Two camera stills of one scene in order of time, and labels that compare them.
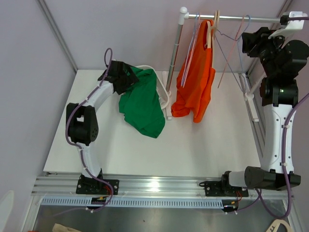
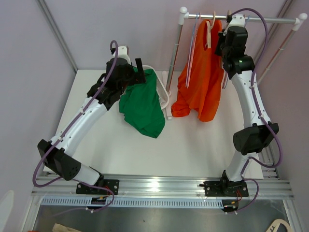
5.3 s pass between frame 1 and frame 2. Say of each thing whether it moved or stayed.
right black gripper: moved
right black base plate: stayed
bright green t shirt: stayed
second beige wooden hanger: stayed
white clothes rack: stayed
